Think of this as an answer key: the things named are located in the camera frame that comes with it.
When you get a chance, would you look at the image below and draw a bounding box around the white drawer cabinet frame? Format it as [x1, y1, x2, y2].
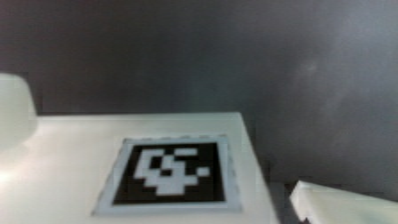
[289, 181, 398, 224]

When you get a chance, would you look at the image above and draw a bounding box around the white drawer box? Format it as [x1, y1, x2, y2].
[0, 72, 280, 224]

